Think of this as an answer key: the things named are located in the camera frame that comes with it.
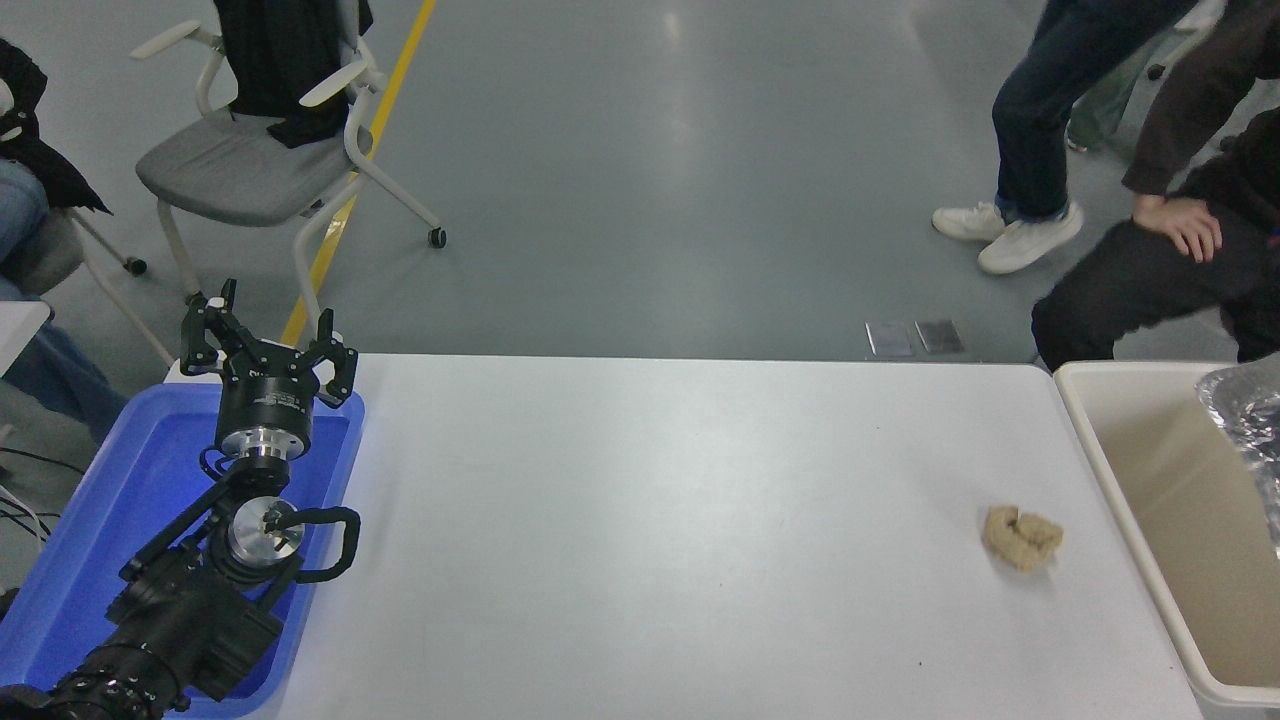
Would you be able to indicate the blue plastic tray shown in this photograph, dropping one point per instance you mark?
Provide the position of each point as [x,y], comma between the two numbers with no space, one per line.
[90,540]

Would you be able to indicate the crouching person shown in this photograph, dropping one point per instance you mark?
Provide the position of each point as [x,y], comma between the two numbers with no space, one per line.
[1130,290]

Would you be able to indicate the standing person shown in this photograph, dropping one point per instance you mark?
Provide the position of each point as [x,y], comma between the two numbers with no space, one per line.
[1040,120]

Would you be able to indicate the white chair with castors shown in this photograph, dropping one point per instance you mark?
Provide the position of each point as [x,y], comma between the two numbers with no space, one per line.
[50,255]

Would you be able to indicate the black garment on chair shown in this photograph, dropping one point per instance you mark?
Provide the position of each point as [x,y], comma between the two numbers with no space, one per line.
[280,60]

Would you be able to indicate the silver foil tray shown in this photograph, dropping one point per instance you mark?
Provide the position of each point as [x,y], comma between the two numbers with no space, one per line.
[1255,420]

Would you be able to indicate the seated person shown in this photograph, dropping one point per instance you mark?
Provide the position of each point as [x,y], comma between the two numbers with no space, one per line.
[40,150]

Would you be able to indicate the crumpled tan paper ball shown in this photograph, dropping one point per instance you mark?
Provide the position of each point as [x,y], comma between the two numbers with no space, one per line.
[1020,538]

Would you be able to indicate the grey metal floor plate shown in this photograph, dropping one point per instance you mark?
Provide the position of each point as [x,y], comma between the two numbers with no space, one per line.
[890,340]
[940,336]

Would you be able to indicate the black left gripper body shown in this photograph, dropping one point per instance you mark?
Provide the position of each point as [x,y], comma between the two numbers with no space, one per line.
[265,400]

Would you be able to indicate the grey seat white frame chair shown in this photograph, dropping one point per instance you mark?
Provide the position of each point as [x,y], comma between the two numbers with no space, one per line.
[230,165]

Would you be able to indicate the large pale bin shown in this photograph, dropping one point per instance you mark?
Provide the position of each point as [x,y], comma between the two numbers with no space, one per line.
[1170,520]

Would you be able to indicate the white side table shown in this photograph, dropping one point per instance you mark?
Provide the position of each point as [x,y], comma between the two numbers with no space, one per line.
[18,325]

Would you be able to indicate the person's hand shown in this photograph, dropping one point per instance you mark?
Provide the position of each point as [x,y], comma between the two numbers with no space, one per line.
[1185,225]

